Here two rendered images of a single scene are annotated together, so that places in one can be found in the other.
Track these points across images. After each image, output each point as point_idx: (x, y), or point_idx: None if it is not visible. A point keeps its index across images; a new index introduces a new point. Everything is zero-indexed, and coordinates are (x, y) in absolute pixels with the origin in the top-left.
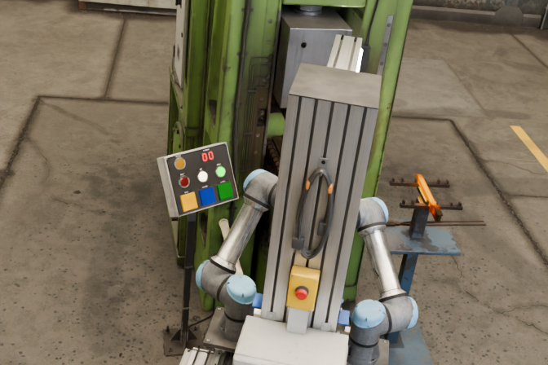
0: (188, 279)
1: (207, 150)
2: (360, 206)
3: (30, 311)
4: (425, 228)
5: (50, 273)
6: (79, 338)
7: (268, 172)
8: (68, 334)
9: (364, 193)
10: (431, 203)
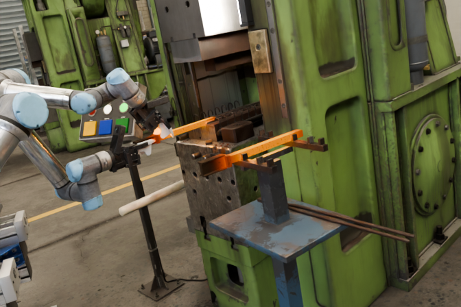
0: (143, 220)
1: None
2: (3, 96)
3: (136, 232)
4: (303, 218)
5: (178, 217)
6: (126, 256)
7: (13, 70)
8: (126, 251)
9: (303, 169)
10: (231, 153)
